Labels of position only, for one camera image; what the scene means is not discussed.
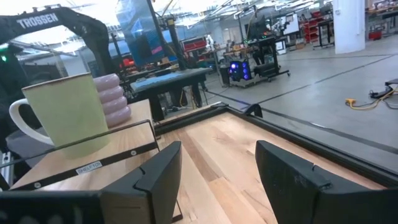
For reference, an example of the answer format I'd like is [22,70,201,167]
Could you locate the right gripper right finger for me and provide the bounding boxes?
[254,139,398,224]

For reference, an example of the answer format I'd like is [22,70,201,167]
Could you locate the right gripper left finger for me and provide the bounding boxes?
[101,141,183,224]

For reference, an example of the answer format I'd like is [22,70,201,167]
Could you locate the pink ribbed mug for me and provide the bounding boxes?
[92,73,132,128]

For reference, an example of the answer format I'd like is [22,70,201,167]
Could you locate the yellow-green mug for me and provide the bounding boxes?
[9,73,110,159]

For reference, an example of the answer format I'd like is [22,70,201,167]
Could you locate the white label sticker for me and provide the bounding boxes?
[75,161,103,175]

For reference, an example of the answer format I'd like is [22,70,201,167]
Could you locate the black table with blue top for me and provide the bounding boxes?
[129,67,214,122]

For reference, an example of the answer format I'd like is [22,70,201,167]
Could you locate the computer with blue lights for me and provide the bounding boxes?
[229,60,252,83]

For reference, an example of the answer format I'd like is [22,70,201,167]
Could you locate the large blue display screen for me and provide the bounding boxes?
[115,0,166,66]

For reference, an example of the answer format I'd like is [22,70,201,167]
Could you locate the black monitor on stand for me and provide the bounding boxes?
[247,15,269,41]

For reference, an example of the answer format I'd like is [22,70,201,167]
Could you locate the white pillar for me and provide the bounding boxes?
[332,0,366,55]

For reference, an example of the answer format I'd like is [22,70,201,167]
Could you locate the wooden shelf with black frame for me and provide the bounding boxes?
[11,99,160,191]

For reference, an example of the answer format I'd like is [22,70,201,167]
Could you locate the black table edge rail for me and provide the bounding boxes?
[154,101,398,187]

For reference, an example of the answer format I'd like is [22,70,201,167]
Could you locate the black rail bracket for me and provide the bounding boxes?
[244,103,264,118]

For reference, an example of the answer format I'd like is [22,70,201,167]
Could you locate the yellow floor cable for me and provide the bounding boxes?
[345,88,398,111]

